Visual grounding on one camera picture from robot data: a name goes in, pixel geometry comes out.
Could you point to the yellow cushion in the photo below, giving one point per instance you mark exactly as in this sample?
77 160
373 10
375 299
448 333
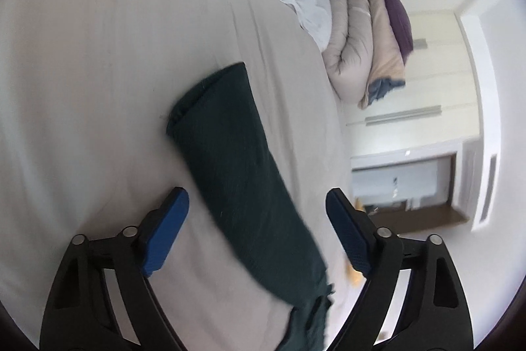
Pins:
355 277

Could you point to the cream wardrobe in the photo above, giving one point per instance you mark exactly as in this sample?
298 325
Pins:
439 102

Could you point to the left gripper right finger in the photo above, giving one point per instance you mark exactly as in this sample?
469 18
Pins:
434 314

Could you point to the white bed sheet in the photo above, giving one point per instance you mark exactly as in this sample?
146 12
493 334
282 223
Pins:
86 90

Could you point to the dark green knit garment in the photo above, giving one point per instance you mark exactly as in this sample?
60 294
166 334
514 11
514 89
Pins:
217 129

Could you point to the rolled beige duvet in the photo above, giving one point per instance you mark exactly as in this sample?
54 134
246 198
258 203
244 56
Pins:
363 60

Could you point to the dark wood door frame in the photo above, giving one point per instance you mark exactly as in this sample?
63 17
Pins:
409 197

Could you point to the white air vent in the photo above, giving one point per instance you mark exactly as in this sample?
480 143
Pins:
485 180

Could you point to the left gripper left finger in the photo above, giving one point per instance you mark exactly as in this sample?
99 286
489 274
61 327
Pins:
78 313

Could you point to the purple pillow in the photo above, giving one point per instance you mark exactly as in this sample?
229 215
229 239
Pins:
401 27

